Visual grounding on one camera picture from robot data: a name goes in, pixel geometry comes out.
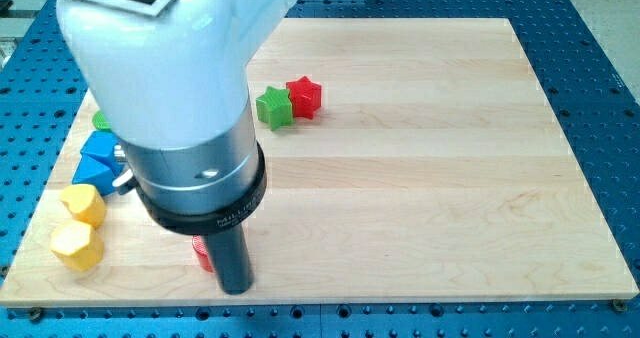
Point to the yellow hexagon block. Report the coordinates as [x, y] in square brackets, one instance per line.
[77, 245]

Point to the blue perforated table plate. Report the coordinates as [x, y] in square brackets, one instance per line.
[41, 91]

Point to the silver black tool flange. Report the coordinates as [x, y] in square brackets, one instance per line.
[202, 188]

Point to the green circle block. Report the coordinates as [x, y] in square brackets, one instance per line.
[100, 122]

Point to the green star block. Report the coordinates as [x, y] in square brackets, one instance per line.
[274, 108]

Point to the red star block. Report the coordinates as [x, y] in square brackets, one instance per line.
[305, 96]

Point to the blue cube block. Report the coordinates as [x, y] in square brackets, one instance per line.
[100, 146]

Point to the blue triangle block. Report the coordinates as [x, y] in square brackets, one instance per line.
[93, 172]

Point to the yellow heart block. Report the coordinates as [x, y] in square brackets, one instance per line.
[84, 203]

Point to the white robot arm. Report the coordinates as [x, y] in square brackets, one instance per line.
[170, 76]

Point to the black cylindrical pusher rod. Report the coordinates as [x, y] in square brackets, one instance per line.
[228, 254]

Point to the wooden board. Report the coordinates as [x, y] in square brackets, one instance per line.
[434, 171]

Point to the red circle block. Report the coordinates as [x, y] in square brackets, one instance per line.
[201, 253]

